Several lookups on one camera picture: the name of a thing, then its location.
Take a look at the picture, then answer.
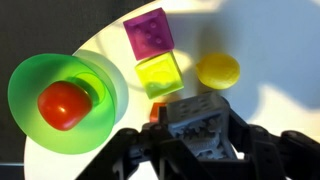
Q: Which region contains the green translucent bowl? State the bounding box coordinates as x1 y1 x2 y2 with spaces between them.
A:
8 50 128 154

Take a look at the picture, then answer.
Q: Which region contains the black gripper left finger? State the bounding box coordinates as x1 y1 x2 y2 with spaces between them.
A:
158 106 169 127

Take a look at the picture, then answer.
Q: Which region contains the magenta cube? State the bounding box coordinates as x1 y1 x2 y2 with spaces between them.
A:
123 8 174 60

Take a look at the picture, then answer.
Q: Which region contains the yellow lemon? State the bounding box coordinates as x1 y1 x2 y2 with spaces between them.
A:
196 53 240 90

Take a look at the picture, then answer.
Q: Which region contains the lime yellow cube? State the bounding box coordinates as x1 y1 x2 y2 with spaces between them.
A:
135 52 184 99

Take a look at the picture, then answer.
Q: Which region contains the red tomato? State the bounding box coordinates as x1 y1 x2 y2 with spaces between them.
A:
37 81 93 131

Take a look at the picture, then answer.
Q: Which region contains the grey cube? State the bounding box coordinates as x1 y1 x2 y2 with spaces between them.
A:
166 93 237 160

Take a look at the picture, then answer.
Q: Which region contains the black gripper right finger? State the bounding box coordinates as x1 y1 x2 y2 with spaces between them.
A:
220 98 250 157

